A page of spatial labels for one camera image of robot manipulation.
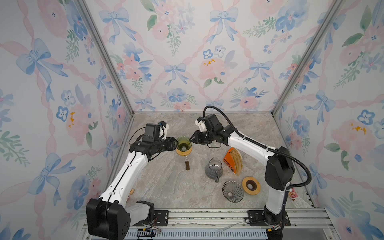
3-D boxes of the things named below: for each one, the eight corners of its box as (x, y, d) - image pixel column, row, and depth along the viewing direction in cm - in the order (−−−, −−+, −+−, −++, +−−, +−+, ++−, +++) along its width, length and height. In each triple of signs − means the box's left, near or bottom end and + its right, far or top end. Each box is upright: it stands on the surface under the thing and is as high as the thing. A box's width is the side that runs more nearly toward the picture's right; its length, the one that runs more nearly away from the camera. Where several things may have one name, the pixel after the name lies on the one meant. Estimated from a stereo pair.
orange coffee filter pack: (235, 176, 90) (239, 169, 82) (222, 160, 96) (224, 152, 89) (245, 170, 92) (249, 162, 85) (231, 154, 99) (234, 146, 91)
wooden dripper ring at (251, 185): (243, 195, 83) (245, 193, 81) (240, 178, 89) (241, 176, 87) (260, 195, 83) (262, 193, 81) (255, 178, 89) (257, 176, 87)
